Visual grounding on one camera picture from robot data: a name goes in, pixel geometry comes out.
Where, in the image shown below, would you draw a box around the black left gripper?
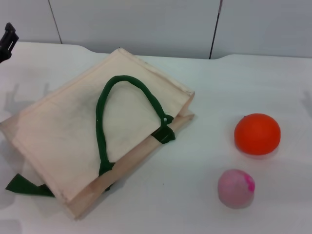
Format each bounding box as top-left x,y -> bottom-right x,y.
0,22 -> 20,64

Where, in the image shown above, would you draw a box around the beige canvas tote bag green handles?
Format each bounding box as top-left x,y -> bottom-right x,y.
0,48 -> 195,221

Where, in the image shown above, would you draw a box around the pink round pastry ball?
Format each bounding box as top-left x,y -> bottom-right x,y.
217,169 -> 256,210

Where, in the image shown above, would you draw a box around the orange round fruit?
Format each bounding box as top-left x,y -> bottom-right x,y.
234,113 -> 281,156

